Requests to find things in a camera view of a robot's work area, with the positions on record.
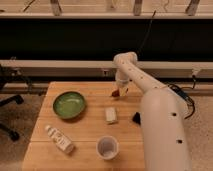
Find red pepper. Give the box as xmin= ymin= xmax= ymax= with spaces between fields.
xmin=111 ymin=90 xmax=120 ymax=97

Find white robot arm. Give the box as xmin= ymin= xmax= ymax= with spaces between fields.
xmin=113 ymin=52 xmax=192 ymax=171

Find green ceramic bowl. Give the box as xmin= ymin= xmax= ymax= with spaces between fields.
xmin=53 ymin=91 xmax=86 ymax=119

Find white rectangular block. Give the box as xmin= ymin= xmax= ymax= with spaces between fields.
xmin=105 ymin=107 xmax=117 ymax=124

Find black rectangular box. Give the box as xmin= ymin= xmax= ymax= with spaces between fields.
xmin=132 ymin=112 xmax=141 ymax=125

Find clear plastic cup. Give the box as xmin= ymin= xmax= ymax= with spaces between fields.
xmin=96 ymin=136 xmax=119 ymax=160

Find white plastic bottle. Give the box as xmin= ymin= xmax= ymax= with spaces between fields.
xmin=45 ymin=125 xmax=74 ymax=154

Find black office chair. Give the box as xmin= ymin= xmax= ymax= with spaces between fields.
xmin=0 ymin=64 xmax=24 ymax=142

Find black floor cable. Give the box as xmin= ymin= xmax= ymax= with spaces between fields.
xmin=166 ymin=74 xmax=198 ymax=120

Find black hanging cable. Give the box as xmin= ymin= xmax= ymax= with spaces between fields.
xmin=136 ymin=9 xmax=157 ymax=56

